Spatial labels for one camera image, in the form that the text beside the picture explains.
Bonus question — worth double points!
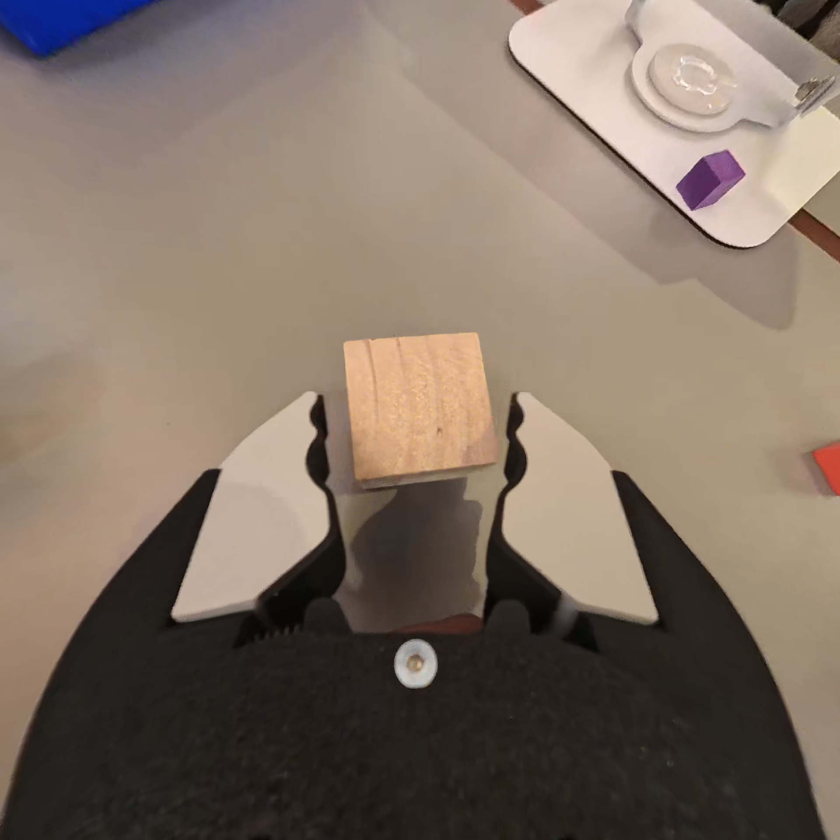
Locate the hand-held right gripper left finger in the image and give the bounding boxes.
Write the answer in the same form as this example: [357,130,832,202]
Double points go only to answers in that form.
[171,392,345,626]

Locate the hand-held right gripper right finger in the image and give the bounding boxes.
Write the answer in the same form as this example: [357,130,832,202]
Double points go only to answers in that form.
[486,392,660,628]

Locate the large wooden cube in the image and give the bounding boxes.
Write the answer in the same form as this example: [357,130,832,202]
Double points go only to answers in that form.
[344,332,501,490]

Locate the red wooden cube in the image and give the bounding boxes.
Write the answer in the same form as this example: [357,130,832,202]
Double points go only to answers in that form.
[812,443,840,497]

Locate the purple wooden cube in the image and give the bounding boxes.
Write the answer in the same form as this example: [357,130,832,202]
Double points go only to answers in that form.
[676,150,746,211]

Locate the blue plastic bin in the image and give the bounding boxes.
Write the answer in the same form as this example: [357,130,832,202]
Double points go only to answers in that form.
[0,0,161,59]

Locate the white folding stand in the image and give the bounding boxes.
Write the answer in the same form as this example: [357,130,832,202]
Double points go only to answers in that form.
[510,0,840,249]

